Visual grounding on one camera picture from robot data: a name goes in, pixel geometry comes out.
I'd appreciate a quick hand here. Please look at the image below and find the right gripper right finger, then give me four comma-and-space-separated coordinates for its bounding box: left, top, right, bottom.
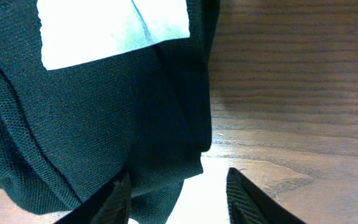
226, 167, 306, 224

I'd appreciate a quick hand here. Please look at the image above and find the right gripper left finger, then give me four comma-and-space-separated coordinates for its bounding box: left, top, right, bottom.
55, 172, 132, 224

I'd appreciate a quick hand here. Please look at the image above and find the black t-shirt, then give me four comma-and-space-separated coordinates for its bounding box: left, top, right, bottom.
0, 0, 220, 224

